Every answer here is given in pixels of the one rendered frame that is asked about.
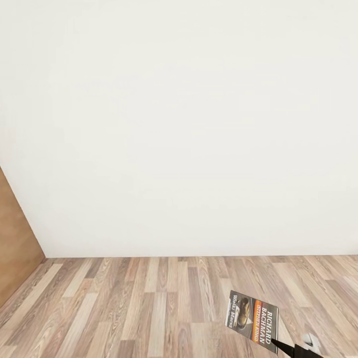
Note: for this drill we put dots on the hardback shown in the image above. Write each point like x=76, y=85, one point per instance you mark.
x=254, y=319

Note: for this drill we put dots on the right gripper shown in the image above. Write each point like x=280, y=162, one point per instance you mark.
x=296, y=352

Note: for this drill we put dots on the sliding door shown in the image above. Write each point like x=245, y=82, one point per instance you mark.
x=20, y=252

